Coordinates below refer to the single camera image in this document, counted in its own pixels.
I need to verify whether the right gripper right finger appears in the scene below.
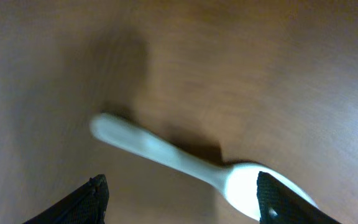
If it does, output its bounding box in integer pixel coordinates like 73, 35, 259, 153
257, 172, 341, 224

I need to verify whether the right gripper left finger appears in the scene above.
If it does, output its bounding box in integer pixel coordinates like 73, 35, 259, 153
24, 174, 109, 224

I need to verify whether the white plastic spoon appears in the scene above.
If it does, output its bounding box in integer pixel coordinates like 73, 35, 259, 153
90, 113, 316, 221

